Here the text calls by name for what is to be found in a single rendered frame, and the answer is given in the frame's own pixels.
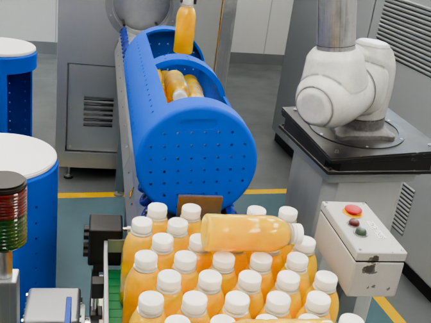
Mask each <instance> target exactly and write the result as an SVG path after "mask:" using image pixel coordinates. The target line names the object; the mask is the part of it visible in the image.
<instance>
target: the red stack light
mask: <svg viewBox="0 0 431 323"><path fill-rule="evenodd" d="M27 210H28V186H27V185H26V187H25V188H23V189H22V190H21V191H19V192H17V193H14V194H8V195H0V221H7V220H14V219H18V218H19V217H21V216H23V215H24V214H25V213H26V212H27Z"/></svg>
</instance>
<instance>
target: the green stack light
mask: <svg viewBox="0 0 431 323"><path fill-rule="evenodd" d="M27 240H28V211H27V212H26V213H25V214H24V215H23V216H21V217H19V218H18V219H14V220H7V221H0V252H8V251H14V250H16V249H18V248H20V247H22V246H23V245H24V244H25V243H26V242H27Z"/></svg>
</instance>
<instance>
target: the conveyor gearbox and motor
mask: <svg viewBox="0 0 431 323"><path fill-rule="evenodd" d="M66 297H72V309H71V323H90V316H85V305H84V304H82V303H83V297H81V290H80V289H79V288H30V290H29V292H28V293H26V302H25V309H24V315H23V316H22V319H21V323H64V318H65V305H66Z"/></svg>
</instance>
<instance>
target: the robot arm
mask: <svg viewBox="0 0 431 323"><path fill-rule="evenodd" d="M356 24H357V0H317V42H316V46H315V47H314V48H313V49H312V50H311V51H310V52H309V53H308V55H307V56H306V61H305V66H304V70H303V74H302V77H301V81H300V84H299V85H298V87H297V90H296V100H295V101H296V109H297V112H298V114H299V116H300V117H301V118H302V119H303V120H304V121H305V122H306V123H307V124H310V125H312V126H317V127H320V128H329V129H331V130H332V131H333V133H334V135H335V139H338V140H341V141H345V140H386V141H394V139H395V134H393V133H391V132H390V131H389V130H388V129H387V128H386V126H385V125H384V123H385V115H386V111H387V108H388V106H389V101H390V99H391V94H392V91H393V85H394V79H395V74H396V61H395V57H394V53H393V50H392V49H391V48H390V46H389V44H388V43H386V42H383V41H380V40H375V39H371V38H359V39H357V40H356Z"/></svg>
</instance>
